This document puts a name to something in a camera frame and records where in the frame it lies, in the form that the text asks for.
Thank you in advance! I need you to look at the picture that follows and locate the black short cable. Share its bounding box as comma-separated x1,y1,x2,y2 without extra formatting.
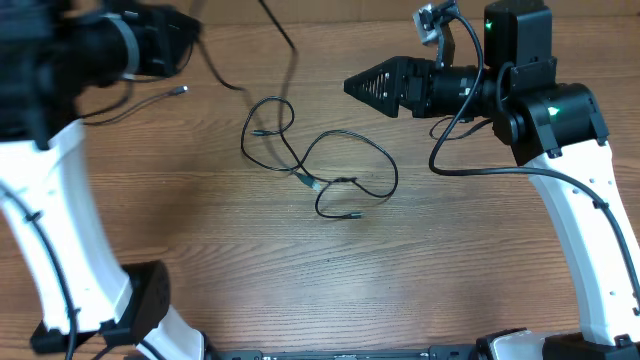
239,95,400,220

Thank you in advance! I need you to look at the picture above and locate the black USB-A cable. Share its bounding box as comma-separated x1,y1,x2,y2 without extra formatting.
79,84,190,126

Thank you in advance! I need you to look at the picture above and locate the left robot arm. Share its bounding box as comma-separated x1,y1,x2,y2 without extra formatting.
1,1,216,359

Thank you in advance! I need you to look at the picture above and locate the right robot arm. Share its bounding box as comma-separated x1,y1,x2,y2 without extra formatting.
344,1,639,359

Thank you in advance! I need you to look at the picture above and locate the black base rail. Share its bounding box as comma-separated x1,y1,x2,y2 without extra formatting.
214,329,569,360

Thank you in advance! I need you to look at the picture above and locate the black thin cable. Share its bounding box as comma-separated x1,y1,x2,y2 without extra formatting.
197,0,322,192

